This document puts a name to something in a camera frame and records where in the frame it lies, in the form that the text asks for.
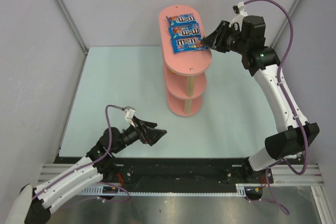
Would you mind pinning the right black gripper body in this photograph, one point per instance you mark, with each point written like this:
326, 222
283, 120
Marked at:
222, 38

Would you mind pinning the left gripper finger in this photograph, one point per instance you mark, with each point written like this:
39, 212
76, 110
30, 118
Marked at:
154, 135
146, 125

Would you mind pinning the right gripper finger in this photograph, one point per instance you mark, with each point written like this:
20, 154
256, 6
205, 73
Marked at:
210, 42
216, 33

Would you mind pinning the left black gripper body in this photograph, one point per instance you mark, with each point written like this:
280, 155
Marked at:
143, 132

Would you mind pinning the blue white candy bar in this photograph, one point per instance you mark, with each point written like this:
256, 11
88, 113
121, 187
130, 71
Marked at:
185, 31

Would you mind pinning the blue M&M bag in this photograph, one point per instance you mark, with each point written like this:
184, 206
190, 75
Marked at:
180, 20
187, 45

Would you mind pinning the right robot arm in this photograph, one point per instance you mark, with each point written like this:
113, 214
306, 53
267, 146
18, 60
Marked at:
294, 132

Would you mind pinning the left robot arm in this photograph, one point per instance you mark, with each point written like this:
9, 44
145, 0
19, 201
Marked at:
98, 165

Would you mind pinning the pink tiered shelf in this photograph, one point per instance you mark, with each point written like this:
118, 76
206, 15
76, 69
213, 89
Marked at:
184, 87

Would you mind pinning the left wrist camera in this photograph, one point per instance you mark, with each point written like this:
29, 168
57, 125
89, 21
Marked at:
129, 115

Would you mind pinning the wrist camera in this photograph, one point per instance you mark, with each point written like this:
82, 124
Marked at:
240, 11
129, 115

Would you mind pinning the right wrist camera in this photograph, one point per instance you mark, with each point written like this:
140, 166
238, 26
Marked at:
240, 11

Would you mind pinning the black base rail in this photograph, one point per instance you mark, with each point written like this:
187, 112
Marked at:
163, 172

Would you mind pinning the slotted cable duct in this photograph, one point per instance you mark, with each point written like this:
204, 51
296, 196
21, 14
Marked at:
217, 190

